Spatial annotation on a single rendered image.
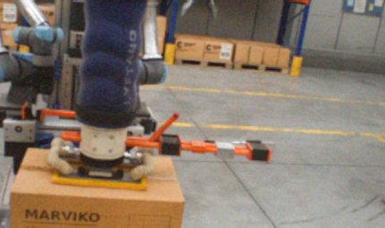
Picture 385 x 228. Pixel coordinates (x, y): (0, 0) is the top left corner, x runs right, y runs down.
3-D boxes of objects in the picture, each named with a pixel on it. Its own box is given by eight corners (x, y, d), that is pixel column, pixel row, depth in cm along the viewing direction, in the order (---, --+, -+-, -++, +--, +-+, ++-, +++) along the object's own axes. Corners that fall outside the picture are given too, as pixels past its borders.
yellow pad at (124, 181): (51, 184, 163) (51, 171, 162) (54, 172, 172) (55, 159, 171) (146, 191, 168) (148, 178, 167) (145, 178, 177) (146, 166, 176)
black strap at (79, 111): (71, 121, 160) (72, 110, 158) (77, 102, 181) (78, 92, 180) (136, 128, 163) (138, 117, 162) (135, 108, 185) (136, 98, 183)
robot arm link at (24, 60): (42, 81, 219) (42, 52, 215) (19, 85, 208) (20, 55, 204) (24, 76, 225) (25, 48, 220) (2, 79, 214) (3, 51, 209)
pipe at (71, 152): (51, 172, 164) (52, 156, 162) (60, 146, 187) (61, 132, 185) (147, 179, 169) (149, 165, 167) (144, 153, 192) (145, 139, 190)
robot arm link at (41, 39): (42, 24, 189) (58, 28, 185) (42, 51, 193) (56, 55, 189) (28, 25, 183) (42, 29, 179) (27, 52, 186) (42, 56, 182)
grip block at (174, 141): (158, 156, 174) (160, 140, 173) (156, 146, 184) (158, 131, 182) (181, 157, 176) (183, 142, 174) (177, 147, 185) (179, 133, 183)
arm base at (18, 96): (8, 95, 225) (8, 75, 222) (40, 97, 229) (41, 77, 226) (4, 104, 211) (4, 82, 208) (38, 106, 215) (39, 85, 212)
